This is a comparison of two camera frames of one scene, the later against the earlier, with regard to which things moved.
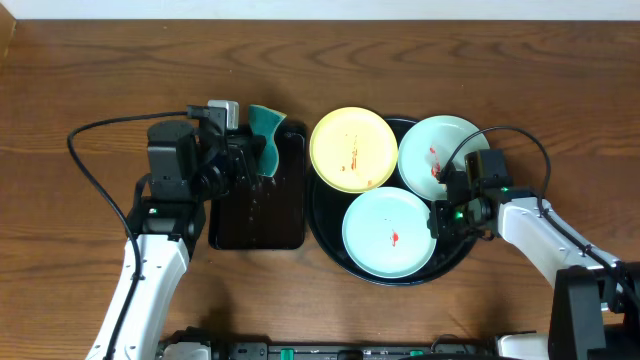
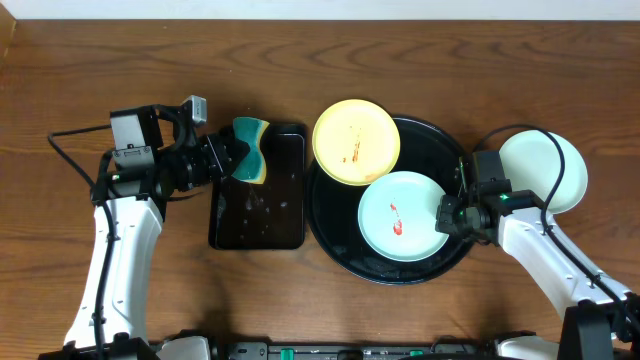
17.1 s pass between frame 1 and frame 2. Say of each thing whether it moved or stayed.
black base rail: stayed
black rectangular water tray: stayed
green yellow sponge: moved
